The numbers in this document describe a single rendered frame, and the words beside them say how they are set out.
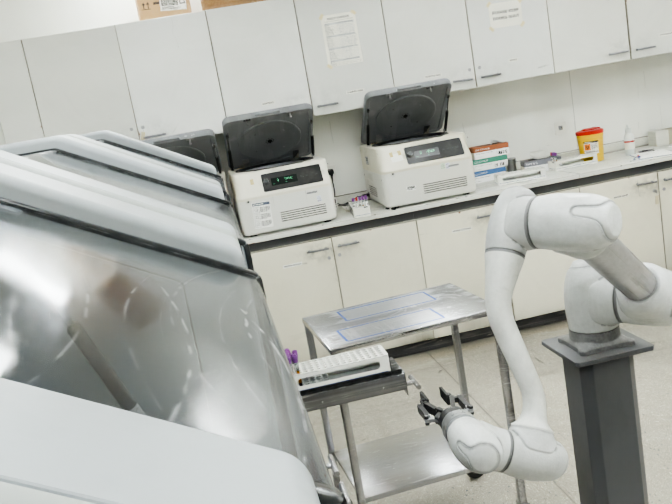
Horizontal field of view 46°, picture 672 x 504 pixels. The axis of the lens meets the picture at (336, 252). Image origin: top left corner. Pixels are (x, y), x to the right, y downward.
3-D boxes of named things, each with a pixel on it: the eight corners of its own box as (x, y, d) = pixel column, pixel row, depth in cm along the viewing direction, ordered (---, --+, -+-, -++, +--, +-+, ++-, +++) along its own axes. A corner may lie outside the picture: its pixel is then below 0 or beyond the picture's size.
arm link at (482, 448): (438, 449, 193) (486, 461, 195) (458, 477, 178) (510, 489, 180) (451, 408, 192) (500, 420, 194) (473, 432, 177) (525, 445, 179)
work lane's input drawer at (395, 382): (169, 452, 216) (162, 421, 214) (171, 432, 230) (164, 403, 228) (423, 393, 226) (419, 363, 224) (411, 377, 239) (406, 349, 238)
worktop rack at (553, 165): (555, 171, 499) (554, 161, 497) (548, 170, 508) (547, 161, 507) (598, 162, 504) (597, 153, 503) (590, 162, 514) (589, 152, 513)
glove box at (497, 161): (473, 172, 505) (472, 160, 504) (467, 171, 518) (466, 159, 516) (508, 165, 508) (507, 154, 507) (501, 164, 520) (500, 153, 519)
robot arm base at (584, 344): (601, 326, 265) (600, 310, 264) (637, 344, 244) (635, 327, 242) (550, 337, 263) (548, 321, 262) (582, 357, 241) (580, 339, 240)
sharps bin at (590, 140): (586, 164, 506) (582, 130, 501) (573, 163, 523) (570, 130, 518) (611, 159, 508) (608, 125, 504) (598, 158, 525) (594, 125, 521)
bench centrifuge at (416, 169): (388, 211, 459) (368, 91, 446) (367, 200, 519) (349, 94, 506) (479, 193, 466) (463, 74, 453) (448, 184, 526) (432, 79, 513)
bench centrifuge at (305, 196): (244, 239, 447) (220, 118, 434) (238, 225, 508) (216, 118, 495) (339, 220, 455) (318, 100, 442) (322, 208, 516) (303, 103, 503)
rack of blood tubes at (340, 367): (289, 398, 221) (285, 377, 220) (286, 386, 231) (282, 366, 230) (391, 374, 225) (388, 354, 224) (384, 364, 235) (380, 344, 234)
